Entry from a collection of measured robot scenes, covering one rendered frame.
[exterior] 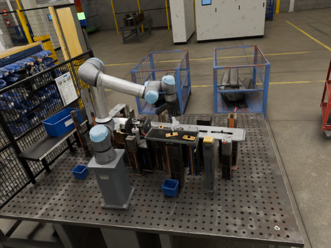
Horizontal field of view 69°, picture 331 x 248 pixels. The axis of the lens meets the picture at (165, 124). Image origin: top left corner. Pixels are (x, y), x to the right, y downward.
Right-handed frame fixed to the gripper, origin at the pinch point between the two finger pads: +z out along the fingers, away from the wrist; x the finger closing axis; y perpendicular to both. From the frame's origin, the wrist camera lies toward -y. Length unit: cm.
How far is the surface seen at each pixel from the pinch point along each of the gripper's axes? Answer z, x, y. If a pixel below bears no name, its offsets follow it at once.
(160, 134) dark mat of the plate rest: 7.3, 3.3, -8.2
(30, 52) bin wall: -14, 281, -203
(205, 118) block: 20, 38, 33
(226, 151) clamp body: 25.7, -4.3, 37.8
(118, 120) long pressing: 23, 64, -47
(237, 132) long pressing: 23, 14, 53
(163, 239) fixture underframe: 70, -36, -17
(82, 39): -9, 385, -141
